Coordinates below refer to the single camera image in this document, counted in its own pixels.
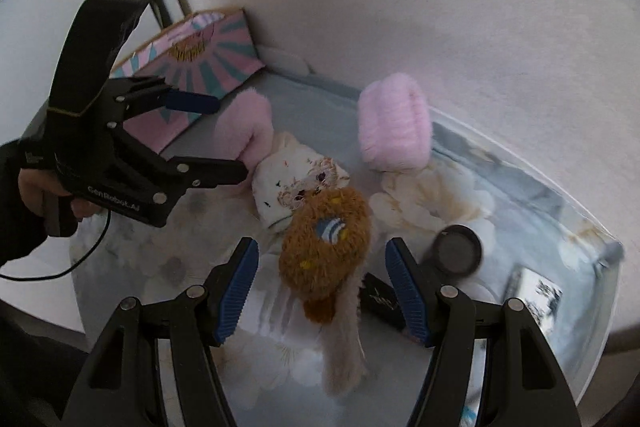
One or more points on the white tissue pack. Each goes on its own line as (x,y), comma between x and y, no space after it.
(540,295)

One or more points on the white metal tray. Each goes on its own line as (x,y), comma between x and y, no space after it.
(523,218)

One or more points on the black round jar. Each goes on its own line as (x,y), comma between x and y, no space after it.
(457,251)

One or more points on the person's left hand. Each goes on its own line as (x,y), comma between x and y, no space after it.
(35,185)

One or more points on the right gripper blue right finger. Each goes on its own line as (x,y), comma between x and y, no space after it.
(406,278)

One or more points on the pink fluffy sock front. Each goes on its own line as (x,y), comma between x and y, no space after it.
(244,130)

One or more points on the pink teal cardboard box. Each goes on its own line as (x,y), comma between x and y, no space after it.
(209,52)

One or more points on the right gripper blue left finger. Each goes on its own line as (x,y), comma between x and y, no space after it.
(233,287)

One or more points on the brown fuzzy sock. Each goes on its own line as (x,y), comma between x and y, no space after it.
(322,260)

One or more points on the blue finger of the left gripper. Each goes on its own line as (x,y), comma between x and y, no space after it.
(208,172)
(189,102)

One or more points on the pink fluffy sock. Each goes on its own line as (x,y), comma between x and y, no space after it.
(394,125)
(244,130)

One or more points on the pink fluffy sock back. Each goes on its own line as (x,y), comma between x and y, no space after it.
(394,125)

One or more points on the dark red lipstick box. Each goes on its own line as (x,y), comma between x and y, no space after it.
(378,300)

